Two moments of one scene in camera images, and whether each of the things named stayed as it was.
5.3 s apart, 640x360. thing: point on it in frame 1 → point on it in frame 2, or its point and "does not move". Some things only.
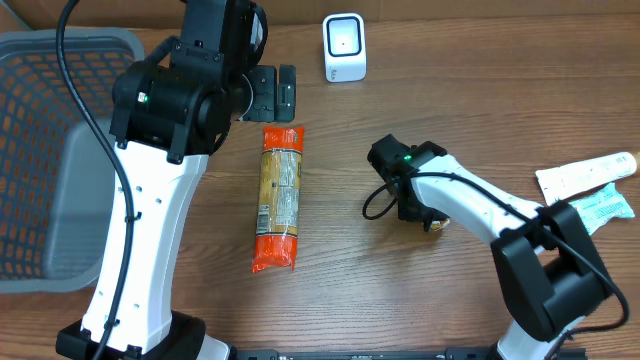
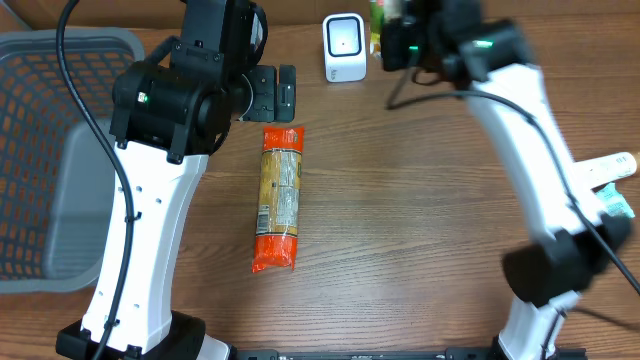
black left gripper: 265,93 does not move
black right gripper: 415,210 → 396,43
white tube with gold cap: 562,182 does not move
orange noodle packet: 278,205 does not move
